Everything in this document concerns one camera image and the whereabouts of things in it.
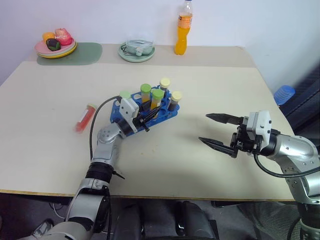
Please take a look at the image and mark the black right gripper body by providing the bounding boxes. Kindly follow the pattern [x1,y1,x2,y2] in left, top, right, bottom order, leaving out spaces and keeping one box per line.
[230,116,262,154]

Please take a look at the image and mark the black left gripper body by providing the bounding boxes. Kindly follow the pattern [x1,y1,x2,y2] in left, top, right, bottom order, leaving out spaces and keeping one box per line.
[131,112,151,133]

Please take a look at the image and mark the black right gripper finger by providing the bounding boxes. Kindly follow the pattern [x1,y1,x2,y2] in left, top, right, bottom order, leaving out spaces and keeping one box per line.
[197,136,239,159]
[205,112,245,126]

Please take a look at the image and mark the yellow tube with green cap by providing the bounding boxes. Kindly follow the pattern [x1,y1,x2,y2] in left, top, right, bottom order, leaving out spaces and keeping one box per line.
[149,89,165,113]

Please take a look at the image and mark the blue test tube rack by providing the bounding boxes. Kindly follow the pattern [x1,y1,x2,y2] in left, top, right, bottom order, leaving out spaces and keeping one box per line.
[109,85,181,137]

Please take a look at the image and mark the red test tube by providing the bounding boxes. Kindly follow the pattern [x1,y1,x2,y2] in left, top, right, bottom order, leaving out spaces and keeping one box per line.
[72,103,98,134]

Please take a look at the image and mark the orange tube with green cap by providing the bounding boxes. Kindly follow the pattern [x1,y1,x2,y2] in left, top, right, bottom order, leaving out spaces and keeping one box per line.
[139,83,152,105]

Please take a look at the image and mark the dark tube with yellow cap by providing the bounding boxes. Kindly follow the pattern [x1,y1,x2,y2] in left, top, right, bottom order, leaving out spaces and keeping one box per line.
[166,90,184,112]

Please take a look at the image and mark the clear tube with yellow cap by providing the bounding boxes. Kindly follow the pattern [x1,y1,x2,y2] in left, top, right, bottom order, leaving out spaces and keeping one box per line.
[159,77,172,92]

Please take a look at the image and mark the pale green plate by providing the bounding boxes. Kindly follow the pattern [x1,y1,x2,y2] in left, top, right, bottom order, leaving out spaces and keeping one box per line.
[117,43,156,64]

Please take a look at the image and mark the blue cup stack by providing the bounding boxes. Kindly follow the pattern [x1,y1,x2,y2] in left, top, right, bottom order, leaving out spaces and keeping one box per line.
[273,84,297,106]

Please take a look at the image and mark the clear plastic bag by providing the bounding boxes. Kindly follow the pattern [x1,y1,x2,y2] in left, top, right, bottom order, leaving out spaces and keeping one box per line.
[120,39,155,57]

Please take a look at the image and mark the black chair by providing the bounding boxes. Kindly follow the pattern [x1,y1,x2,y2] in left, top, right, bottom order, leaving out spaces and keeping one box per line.
[276,59,320,142]

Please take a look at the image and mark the dark rounded shape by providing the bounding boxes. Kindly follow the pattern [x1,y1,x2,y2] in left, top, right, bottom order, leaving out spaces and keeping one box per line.
[174,199,221,240]

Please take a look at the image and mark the green placemat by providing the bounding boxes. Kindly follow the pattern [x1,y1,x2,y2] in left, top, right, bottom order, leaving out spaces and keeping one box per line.
[36,41,104,67]

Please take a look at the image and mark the orange soda bottle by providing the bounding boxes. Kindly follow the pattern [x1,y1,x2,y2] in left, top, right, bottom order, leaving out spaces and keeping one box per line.
[173,0,194,56]

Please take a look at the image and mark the yellow plate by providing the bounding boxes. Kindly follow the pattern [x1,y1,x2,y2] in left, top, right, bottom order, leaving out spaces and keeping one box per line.
[36,42,78,60]

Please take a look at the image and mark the pink toy peach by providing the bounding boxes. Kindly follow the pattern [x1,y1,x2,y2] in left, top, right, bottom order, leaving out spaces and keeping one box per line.
[54,27,74,46]

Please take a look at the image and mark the dark toy mangosteen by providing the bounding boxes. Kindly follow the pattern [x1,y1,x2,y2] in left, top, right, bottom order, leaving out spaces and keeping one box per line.
[45,38,62,52]

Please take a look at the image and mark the pink plate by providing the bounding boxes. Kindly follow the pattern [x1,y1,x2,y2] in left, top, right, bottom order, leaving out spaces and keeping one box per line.
[34,37,76,55]

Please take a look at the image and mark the orange toy fruit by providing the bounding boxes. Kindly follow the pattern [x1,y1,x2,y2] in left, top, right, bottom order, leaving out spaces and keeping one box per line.
[42,31,56,42]

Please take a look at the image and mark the grey shoe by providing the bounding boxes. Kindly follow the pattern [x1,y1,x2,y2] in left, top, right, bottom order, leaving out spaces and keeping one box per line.
[31,218,55,239]

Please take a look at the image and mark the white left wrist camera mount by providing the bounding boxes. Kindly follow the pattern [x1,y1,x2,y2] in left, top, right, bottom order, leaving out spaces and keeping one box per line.
[118,97,140,119]

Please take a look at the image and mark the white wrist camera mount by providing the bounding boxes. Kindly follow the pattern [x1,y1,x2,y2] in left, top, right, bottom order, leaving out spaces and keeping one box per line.
[246,110,273,141]
[118,97,140,119]

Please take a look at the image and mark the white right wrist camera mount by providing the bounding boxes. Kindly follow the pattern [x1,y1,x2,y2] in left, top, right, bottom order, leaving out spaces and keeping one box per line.
[246,110,273,141]

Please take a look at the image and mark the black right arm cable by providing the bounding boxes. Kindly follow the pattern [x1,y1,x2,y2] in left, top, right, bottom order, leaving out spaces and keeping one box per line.
[252,152,320,179]

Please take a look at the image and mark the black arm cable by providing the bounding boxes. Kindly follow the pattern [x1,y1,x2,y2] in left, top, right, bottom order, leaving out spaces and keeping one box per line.
[252,152,320,179]
[88,95,124,161]

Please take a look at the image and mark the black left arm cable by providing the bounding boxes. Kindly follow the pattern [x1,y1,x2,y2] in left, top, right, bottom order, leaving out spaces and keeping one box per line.
[88,95,124,161]

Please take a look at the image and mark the white floor cable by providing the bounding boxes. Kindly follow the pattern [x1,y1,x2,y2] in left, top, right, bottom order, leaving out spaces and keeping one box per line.
[48,201,70,222]

